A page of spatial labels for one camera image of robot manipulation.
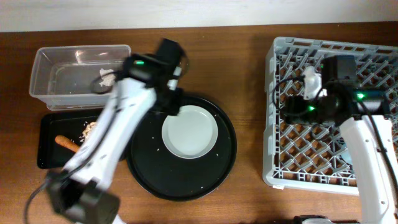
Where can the clear plastic bin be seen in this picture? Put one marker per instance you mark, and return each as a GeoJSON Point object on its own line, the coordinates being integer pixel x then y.
{"type": "Point", "coordinates": [64, 78]}

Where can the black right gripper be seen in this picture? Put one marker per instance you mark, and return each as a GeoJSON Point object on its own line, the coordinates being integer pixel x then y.
{"type": "Point", "coordinates": [294, 106]}

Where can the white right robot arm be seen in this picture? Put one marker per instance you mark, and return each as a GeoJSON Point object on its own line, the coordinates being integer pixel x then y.
{"type": "Point", "coordinates": [362, 118]}

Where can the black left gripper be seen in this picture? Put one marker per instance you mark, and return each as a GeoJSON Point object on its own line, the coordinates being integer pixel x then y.
{"type": "Point", "coordinates": [173, 112]}

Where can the grey dishwasher rack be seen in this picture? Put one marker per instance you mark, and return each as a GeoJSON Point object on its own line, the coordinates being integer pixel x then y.
{"type": "Point", "coordinates": [306, 158]}

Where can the white tissue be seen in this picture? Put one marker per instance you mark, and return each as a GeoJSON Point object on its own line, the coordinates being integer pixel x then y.
{"type": "Point", "coordinates": [107, 77]}

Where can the round black tray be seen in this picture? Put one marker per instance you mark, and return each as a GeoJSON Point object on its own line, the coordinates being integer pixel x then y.
{"type": "Point", "coordinates": [169, 177]}

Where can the orange carrot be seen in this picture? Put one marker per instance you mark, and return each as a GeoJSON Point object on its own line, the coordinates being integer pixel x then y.
{"type": "Point", "coordinates": [67, 143]}

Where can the black rectangular tray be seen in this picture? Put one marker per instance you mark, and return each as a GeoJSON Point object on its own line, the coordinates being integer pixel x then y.
{"type": "Point", "coordinates": [70, 124]}

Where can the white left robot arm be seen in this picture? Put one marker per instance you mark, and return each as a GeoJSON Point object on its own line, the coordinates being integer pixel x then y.
{"type": "Point", "coordinates": [79, 192]}

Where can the grey round plate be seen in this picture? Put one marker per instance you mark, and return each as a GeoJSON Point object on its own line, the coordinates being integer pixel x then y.
{"type": "Point", "coordinates": [190, 134]}

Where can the peanut shells and rice scraps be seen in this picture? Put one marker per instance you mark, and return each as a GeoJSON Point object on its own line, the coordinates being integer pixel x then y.
{"type": "Point", "coordinates": [87, 130]}

